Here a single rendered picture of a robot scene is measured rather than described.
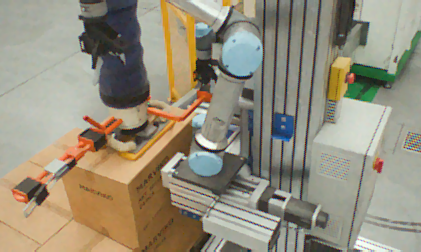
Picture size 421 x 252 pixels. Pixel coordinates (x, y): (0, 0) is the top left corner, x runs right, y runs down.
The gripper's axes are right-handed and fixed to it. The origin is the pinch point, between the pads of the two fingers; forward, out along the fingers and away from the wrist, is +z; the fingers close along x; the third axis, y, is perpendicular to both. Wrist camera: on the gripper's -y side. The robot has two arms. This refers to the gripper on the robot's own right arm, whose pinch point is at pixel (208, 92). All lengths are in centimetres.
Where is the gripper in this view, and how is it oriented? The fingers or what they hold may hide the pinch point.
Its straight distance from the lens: 220.2
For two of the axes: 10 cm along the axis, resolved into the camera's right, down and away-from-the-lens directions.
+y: -4.7, 5.1, -7.2
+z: 0.3, 8.3, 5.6
